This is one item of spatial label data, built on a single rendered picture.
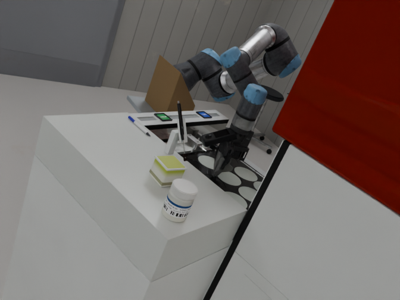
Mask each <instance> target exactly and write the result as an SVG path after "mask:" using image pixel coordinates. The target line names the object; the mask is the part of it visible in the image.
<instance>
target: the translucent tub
mask: <svg viewBox="0 0 400 300"><path fill-rule="evenodd" d="M154 157H155V160H154V163H153V165H152V168H151V169H150V171H149V172H150V175H151V176H152V178H153V179H154V180H155V181H156V182H157V183H158V184H159V186H160V187H169V186H171V184H172V182H173V180H175V179H181V178H182V177H183V174H184V172H185V170H187V168H186V167H185V166H184V165H183V164H182V162H181V161H180V160H179V159H178V158H177V157H176V156H175V155H155V156H154Z"/></svg>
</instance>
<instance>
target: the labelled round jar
mask: <svg viewBox="0 0 400 300"><path fill-rule="evenodd" d="M197 193H198V189H197V187H196V186H195V185H194V184H193V183H192V182H190V181H188V180H185V179H175V180H173V182H172V184H171V187H170V190H169V192H168V194H167V197H166V199H165V202H164V205H163V207H162V210H161V211H162V214H163V215H164V217H165V218H167V219H168V220H170V221H173V222H183V221H185V220H186V217H187V216H188V214H189V211H190V208H191V206H192V204H193V201H194V199H195V196H196V194H197Z"/></svg>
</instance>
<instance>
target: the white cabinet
mask: <svg viewBox="0 0 400 300"><path fill-rule="evenodd" d="M228 248H229V246H227V247H225V248H223V249H221V250H219V251H216V252H214V253H212V254H210V255H207V256H206V257H203V258H201V259H199V260H197V261H195V262H192V263H190V264H188V265H186V266H184V267H182V268H180V269H177V270H175V271H173V272H171V273H168V274H166V275H165V276H162V277H160V278H158V279H156V280H153V281H151V282H150V281H149V280H148V279H147V278H146V277H145V276H144V275H143V273H142V272H141V271H140V270H139V269H138V268H137V267H136V266H135V265H134V263H133V262H132V261H131V260H130V259H129V258H128V256H127V255H126V254H125V253H124V252H123V251H122V250H121V249H120V248H119V247H118V246H117V244H116V243H115V242H114V241H113V240H112V239H111V238H110V237H109V236H108V235H107V233H106V232H105V231H104V230H103V229H102V228H101V226H100V225H99V224H98V223H97V222H96V221H95V220H94V219H93V218H92V217H91V216H90V214H89V213H88V212H87V211H86V210H85V209H84V208H83V207H82V206H81V205H80V203H79V202H78V201H77V200H76V199H75V198H74V196H73V195H72V194H71V193H70V192H69V191H68V190H67V189H66V188H65V187H64V185H63V184H62V183H61V182H60V181H59V180H58V179H57V178H56V177H55V176H54V175H53V173H52V172H51V171H50V170H49V169H48V168H47V166H46V165H45V164H44V163H43V162H42V161H41V160H40V159H39V158H38V157H37V155H34V159H33V164H32V169H31V172H30V177H29V182H28V185H27V190H26V195H25V199H24V204H23V208H22V212H21V217H20V222H19V225H18V230H17V235H16V238H15V243H14V248H13V252H12V256H11V261H10V266H9V270H8V275H7V279H6V283H5V288H4V293H3V296H2V300H202V299H203V297H204V295H205V293H206V291H207V289H208V287H209V285H210V283H211V281H212V279H213V277H214V275H215V273H216V271H217V269H218V267H219V265H220V263H221V261H222V259H223V257H224V255H225V253H226V252H227V250H228Z"/></svg>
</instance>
